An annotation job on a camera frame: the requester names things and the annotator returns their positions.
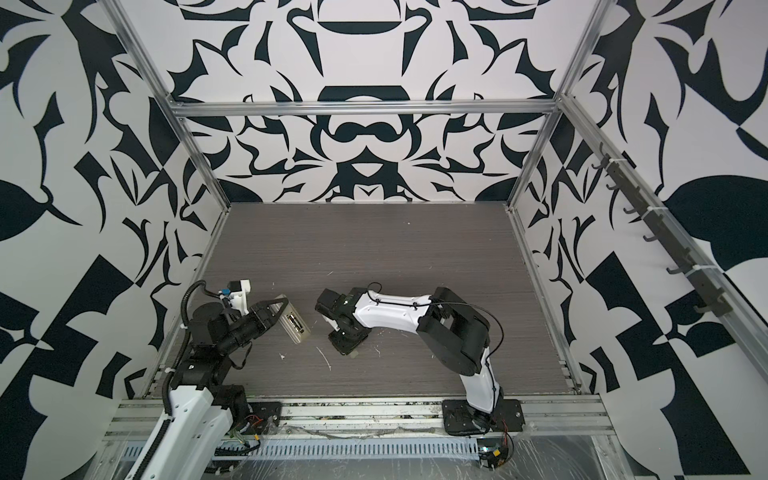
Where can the grey wall hook rack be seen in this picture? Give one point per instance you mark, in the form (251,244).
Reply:
(663,229)

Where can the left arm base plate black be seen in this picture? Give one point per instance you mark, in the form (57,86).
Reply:
(262,418)

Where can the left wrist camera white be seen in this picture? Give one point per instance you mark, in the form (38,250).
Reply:
(234,296)

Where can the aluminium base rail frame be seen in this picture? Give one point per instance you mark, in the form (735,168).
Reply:
(385,417)

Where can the white slotted cable duct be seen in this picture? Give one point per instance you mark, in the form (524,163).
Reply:
(353,449)

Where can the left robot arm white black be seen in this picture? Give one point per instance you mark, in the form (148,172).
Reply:
(199,407)

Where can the horizontal aluminium frame bar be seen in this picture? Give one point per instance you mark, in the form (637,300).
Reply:
(215,109)

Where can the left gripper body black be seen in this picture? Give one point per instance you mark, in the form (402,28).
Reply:
(251,325)

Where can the small circuit board right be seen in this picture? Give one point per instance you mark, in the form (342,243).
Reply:
(492,455)

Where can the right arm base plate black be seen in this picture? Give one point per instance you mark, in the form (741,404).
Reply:
(459,419)

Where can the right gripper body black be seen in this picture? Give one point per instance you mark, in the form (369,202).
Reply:
(344,341)

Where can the white remote control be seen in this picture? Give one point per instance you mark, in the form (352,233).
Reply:
(293,323)

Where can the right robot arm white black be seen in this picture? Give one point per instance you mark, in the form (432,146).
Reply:
(456,332)

